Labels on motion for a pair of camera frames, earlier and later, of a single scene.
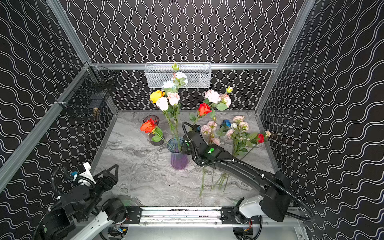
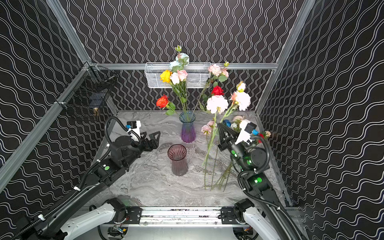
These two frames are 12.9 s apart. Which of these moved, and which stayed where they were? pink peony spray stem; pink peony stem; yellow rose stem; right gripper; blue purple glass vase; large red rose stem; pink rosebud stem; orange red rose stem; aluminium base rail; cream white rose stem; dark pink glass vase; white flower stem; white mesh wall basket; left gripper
Moved: white flower stem; right gripper; pink peony spray stem; large red rose stem; dark pink glass vase; orange red rose stem; blue purple glass vase; yellow rose stem; pink rosebud stem; pink peony stem; left gripper; cream white rose stem
Stayed: white mesh wall basket; aluminium base rail
